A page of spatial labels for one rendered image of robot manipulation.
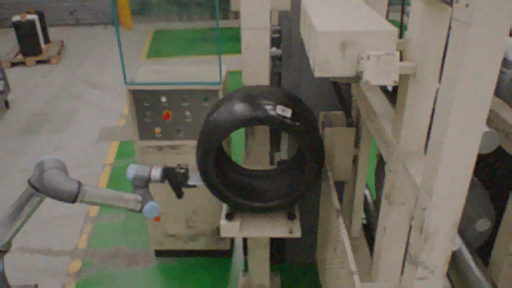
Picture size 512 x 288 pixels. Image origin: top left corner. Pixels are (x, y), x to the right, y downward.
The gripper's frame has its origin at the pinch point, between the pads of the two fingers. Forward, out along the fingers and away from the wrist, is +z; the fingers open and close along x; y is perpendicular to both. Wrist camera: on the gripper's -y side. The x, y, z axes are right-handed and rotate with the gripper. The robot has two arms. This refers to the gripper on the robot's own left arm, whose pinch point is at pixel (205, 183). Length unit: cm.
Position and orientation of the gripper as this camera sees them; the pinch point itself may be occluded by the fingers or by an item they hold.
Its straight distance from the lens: 196.8
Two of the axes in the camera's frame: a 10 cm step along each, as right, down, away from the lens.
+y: 1.1, -8.8, -4.6
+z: 9.9, 1.1, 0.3
